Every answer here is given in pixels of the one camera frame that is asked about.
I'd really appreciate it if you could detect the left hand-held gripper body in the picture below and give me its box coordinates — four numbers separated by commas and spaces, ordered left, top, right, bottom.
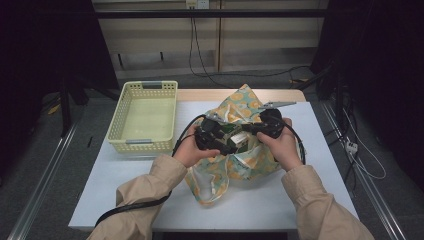
194, 112, 236, 157

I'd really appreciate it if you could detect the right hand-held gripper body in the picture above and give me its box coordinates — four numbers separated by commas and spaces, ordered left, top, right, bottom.
254, 100, 298, 140

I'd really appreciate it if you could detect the fruit print shopping bag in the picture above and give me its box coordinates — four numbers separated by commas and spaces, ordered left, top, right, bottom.
184, 83, 303, 207

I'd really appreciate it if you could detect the pale yellow perforated plastic basket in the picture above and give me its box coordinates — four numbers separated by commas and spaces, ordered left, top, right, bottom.
105, 80, 179, 155

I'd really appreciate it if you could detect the person's left hand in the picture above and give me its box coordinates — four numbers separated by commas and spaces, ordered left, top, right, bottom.
173, 128, 222, 169

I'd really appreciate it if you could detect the person's right hand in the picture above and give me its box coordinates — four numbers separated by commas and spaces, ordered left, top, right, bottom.
255, 117, 303, 173

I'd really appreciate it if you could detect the black metal stand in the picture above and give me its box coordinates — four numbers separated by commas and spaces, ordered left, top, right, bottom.
58, 76, 121, 138
293, 63, 354, 134

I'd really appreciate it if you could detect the white power strip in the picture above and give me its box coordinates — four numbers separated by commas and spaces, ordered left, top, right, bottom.
344, 139, 360, 155

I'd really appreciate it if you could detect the right hand-held gripper black cable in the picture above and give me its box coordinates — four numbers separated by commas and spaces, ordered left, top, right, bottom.
279, 115, 307, 166

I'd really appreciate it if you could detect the hand-held gripper black cable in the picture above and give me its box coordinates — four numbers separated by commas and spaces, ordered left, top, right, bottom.
94, 113, 208, 228
279, 115, 307, 166

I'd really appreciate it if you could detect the black hanging cable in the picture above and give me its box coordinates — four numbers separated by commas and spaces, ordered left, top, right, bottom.
191, 8, 313, 78
188, 8, 233, 89

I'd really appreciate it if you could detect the white floor cable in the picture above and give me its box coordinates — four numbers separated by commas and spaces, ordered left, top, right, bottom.
343, 109, 388, 181

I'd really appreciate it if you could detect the left hand-held gripper black cable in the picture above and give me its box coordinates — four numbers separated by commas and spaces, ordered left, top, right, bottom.
94, 113, 208, 228

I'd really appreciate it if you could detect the white wall socket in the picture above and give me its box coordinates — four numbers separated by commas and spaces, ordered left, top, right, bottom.
185, 0, 210, 10

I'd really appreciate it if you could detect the metal floor rail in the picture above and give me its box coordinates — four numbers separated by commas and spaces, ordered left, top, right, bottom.
6, 123, 79, 240
319, 101, 406, 240

